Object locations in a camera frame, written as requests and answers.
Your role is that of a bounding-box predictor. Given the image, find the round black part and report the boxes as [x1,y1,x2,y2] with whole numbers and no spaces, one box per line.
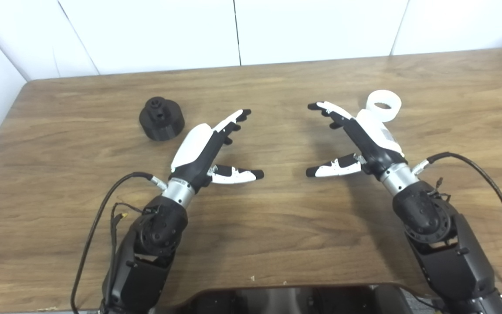
[139,97,185,141]

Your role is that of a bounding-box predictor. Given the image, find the thin right arm wires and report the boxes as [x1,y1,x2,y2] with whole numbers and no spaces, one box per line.
[430,177,452,202]

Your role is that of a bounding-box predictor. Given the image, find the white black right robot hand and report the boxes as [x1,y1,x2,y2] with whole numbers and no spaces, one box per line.
[306,101,409,181]

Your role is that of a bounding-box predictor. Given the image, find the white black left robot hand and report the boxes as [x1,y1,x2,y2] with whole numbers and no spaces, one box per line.
[170,109,265,192]

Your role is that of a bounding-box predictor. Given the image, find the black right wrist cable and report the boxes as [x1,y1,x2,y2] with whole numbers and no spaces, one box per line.
[411,152,502,304]

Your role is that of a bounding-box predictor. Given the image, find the thin arm wires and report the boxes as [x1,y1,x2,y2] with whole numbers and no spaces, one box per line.
[430,177,452,202]
[109,202,149,280]

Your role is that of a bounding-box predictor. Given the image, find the thin left arm wires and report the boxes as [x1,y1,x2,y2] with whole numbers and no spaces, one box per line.
[109,202,149,280]

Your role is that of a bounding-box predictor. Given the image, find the white ring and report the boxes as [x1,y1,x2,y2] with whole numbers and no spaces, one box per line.
[366,90,402,122]

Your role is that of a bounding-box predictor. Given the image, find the dark robot torso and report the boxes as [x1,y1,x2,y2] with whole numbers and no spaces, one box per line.
[177,284,417,314]

